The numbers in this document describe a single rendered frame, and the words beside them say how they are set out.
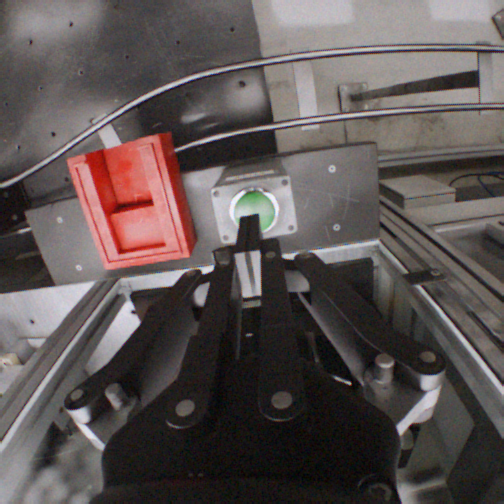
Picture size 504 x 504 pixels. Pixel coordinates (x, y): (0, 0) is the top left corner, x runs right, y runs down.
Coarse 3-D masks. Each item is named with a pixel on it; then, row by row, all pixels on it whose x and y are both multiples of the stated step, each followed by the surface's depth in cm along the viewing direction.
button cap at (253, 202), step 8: (248, 192) 28; (256, 192) 28; (240, 200) 28; (248, 200) 28; (256, 200) 28; (264, 200) 28; (240, 208) 28; (248, 208) 28; (256, 208) 28; (264, 208) 28; (272, 208) 28; (264, 216) 28; (272, 216) 28; (264, 224) 29
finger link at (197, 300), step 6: (228, 246) 20; (234, 246) 20; (234, 258) 18; (204, 276) 17; (210, 276) 17; (204, 282) 16; (240, 282) 18; (198, 288) 16; (204, 288) 16; (240, 288) 17; (198, 294) 16; (204, 294) 16; (192, 300) 16; (198, 300) 16; (204, 300) 16; (192, 306) 17; (198, 306) 16
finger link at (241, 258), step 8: (240, 216) 23; (248, 216) 23; (240, 224) 21; (248, 224) 21; (240, 232) 20; (240, 240) 19; (240, 248) 17; (240, 256) 17; (240, 264) 17; (248, 264) 17; (240, 272) 17; (248, 272) 17; (240, 280) 18; (248, 280) 18; (248, 288) 18; (248, 296) 18
